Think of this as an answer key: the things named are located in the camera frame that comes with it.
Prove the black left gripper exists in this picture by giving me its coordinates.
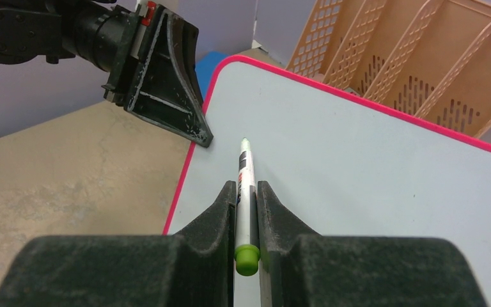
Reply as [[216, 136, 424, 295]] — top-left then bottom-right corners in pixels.
[[72, 1, 214, 148]]

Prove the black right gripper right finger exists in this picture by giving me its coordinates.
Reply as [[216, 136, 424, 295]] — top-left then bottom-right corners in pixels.
[[257, 181, 487, 306]]

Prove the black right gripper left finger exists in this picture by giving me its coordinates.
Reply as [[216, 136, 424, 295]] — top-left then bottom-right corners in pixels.
[[0, 181, 237, 306]]

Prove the green whiteboard marker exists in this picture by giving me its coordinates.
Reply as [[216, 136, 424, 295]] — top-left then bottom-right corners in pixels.
[[234, 138, 260, 276]]

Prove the pink-framed whiteboard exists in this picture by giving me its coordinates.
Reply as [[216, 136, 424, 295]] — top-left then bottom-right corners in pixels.
[[164, 55, 491, 306]]

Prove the orange plastic file organizer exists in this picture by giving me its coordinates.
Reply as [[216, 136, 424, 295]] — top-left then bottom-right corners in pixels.
[[286, 0, 491, 138]]

